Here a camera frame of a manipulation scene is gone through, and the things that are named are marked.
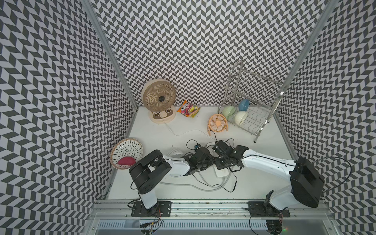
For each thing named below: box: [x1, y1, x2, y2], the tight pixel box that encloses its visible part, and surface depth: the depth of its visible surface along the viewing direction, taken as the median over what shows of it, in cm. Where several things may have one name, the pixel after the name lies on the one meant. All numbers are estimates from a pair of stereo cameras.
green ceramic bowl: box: [222, 105, 235, 120], surface depth 102 cm
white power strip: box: [213, 164, 230, 178], surface depth 84 cm
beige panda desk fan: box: [141, 78, 177, 124], surface depth 99 cm
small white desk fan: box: [163, 147, 190, 178], surface depth 63 cm
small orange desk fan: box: [207, 113, 229, 137], surface depth 101 cm
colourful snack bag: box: [177, 99, 201, 118], surface depth 114 cm
